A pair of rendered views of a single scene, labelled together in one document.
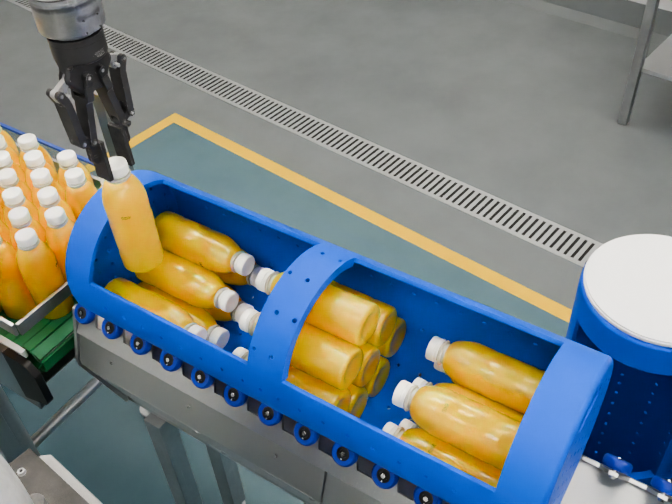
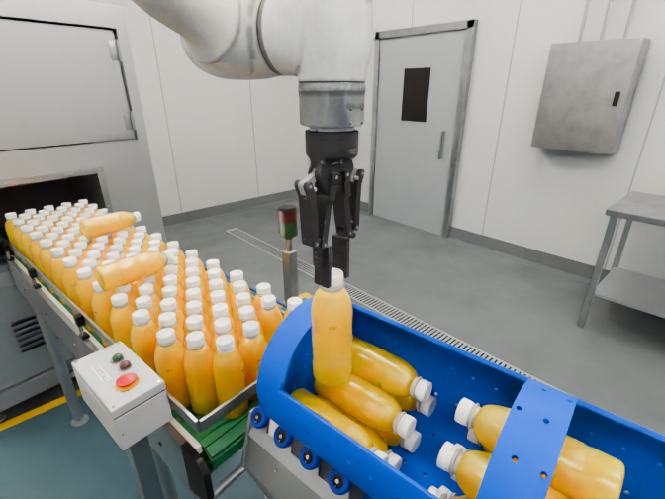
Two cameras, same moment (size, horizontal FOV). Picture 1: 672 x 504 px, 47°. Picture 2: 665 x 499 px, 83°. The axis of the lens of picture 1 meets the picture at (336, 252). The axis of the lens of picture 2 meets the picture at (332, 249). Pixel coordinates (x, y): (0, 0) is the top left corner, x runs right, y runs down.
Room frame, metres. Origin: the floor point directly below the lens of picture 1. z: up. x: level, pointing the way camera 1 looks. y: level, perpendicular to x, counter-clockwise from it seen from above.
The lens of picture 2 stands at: (0.43, 0.29, 1.62)
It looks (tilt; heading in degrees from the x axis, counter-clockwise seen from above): 23 degrees down; 5
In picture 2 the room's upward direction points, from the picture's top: straight up
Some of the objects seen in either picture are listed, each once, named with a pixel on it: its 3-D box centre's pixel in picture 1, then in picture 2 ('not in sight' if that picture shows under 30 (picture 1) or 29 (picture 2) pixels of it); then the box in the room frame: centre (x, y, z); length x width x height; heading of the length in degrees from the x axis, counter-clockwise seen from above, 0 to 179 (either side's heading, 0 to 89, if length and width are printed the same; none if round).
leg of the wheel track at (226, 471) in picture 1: (219, 447); not in sight; (1.12, 0.34, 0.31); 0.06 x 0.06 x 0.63; 54
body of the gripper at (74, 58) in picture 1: (83, 59); (332, 161); (0.97, 0.33, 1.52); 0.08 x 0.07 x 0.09; 144
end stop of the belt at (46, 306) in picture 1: (95, 266); (271, 375); (1.15, 0.50, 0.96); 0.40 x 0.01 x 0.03; 144
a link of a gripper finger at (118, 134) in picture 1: (121, 144); (340, 255); (0.99, 0.32, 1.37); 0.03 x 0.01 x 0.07; 54
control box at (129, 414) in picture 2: not in sight; (121, 390); (0.99, 0.77, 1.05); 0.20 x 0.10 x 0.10; 54
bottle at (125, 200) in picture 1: (131, 218); (332, 330); (0.97, 0.33, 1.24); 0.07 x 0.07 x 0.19
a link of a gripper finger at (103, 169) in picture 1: (100, 159); (323, 264); (0.95, 0.35, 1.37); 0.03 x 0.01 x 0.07; 54
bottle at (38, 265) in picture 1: (43, 275); (230, 377); (1.10, 0.58, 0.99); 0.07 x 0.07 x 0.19
